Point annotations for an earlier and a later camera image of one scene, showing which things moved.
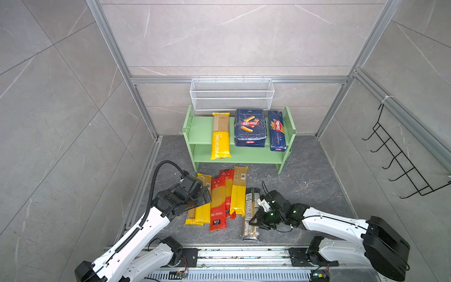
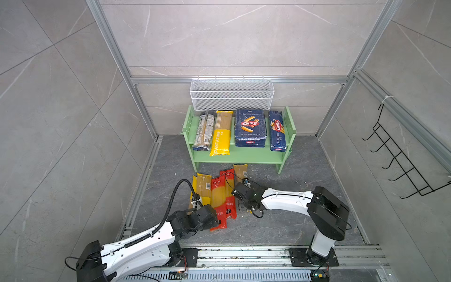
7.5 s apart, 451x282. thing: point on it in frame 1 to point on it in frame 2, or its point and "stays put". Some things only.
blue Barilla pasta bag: (250, 128) stays put
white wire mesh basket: (232, 94) stays put
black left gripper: (202, 200) to (214, 224)
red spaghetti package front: (218, 215) stays put
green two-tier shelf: (197, 131) stays put
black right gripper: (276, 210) to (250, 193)
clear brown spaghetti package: (252, 195) to (205, 130)
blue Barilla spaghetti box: (277, 136) stays put
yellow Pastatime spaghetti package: (221, 137) stays put
